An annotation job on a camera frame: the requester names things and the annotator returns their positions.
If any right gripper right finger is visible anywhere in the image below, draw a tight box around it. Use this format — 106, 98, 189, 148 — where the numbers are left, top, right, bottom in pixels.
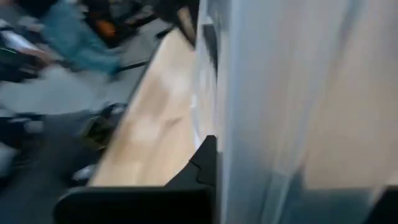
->
363, 185, 398, 224

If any clear plastic bin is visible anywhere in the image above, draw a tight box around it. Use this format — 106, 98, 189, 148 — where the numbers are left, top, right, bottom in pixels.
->
192, 0, 398, 224

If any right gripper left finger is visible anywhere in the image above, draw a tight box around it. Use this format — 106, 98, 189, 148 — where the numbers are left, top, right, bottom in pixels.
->
52, 135, 218, 224

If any black aluminium table frame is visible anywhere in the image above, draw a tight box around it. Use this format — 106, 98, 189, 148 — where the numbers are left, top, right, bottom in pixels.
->
86, 24, 175, 187

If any person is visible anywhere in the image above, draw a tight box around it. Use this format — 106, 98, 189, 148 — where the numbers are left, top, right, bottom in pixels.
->
39, 0, 124, 77

